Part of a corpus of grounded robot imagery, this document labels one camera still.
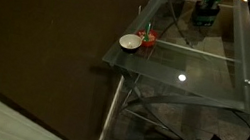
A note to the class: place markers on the white ceramic bowl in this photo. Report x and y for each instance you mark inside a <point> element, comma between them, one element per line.
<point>130,43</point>

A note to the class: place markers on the red bowl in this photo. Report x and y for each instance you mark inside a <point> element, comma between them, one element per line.
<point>151,38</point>

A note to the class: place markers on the green spoon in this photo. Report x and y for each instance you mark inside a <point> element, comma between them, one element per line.
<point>147,31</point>

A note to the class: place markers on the glass table top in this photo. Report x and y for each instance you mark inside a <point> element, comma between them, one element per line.
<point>208,61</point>

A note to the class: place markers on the curved metal table frame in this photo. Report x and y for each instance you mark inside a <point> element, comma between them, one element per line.
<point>184,116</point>

